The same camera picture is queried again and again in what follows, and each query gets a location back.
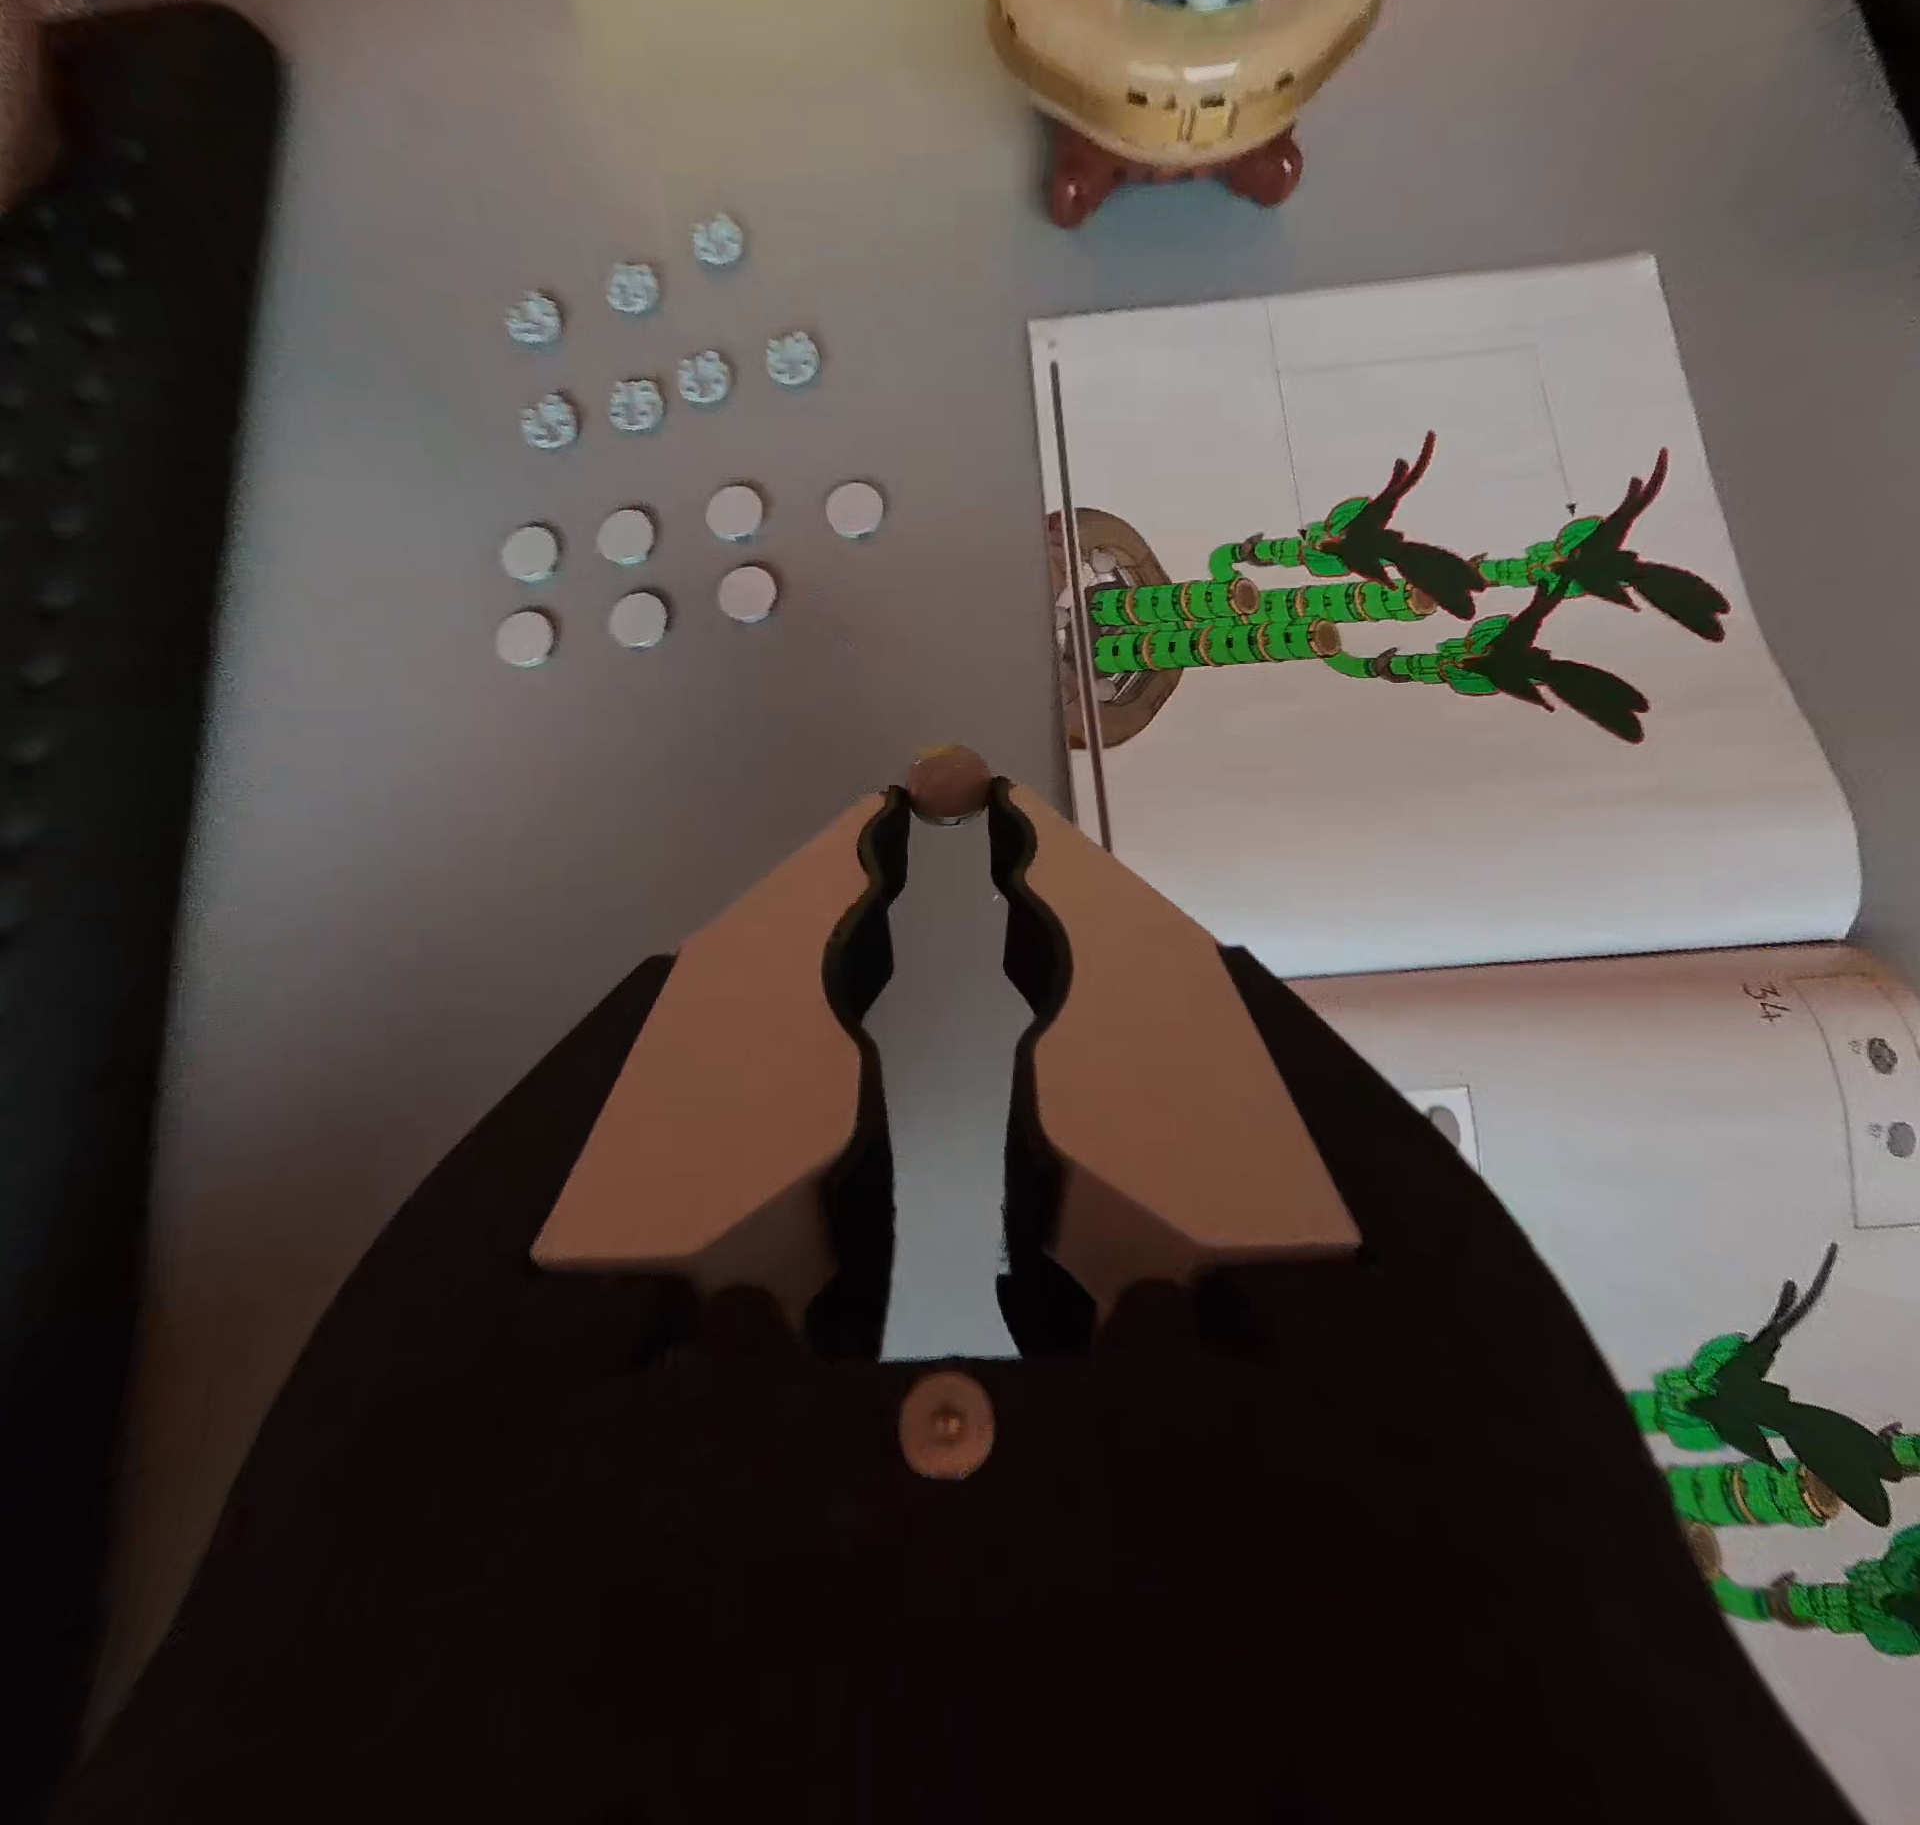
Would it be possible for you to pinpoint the group of studded round plates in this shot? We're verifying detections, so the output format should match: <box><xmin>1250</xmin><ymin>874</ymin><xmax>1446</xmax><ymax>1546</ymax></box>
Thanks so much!
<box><xmin>502</xmin><ymin>210</ymin><xmax>828</xmax><ymax>454</ymax></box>

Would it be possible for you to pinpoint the black studded mat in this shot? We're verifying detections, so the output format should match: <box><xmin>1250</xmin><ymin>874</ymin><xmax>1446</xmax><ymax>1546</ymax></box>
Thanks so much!
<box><xmin>0</xmin><ymin>0</ymin><xmax>290</xmax><ymax>1558</ymax></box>

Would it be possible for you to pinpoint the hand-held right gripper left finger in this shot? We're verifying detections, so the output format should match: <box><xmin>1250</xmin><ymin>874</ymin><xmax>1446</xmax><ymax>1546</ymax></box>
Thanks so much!
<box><xmin>532</xmin><ymin>787</ymin><xmax>916</xmax><ymax>1359</ymax></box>

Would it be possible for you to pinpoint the group of smooth round tiles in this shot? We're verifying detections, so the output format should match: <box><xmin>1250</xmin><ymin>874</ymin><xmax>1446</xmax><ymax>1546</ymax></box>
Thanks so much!
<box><xmin>495</xmin><ymin>479</ymin><xmax>888</xmax><ymax>674</ymax></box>

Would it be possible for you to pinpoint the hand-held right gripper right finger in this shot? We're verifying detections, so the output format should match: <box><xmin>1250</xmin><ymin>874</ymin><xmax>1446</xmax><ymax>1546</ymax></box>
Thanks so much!
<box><xmin>981</xmin><ymin>780</ymin><xmax>1365</xmax><ymax>1359</ymax></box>

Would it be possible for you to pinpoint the lego bamboo plant in pot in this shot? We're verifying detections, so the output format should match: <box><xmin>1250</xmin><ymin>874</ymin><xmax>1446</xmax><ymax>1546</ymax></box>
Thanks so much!
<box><xmin>981</xmin><ymin>0</ymin><xmax>1405</xmax><ymax>230</ymax></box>

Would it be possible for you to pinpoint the lego instruction booklet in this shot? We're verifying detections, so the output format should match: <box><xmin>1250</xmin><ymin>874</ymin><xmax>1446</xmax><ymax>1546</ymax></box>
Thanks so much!
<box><xmin>1027</xmin><ymin>253</ymin><xmax>1920</xmax><ymax>1663</ymax></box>

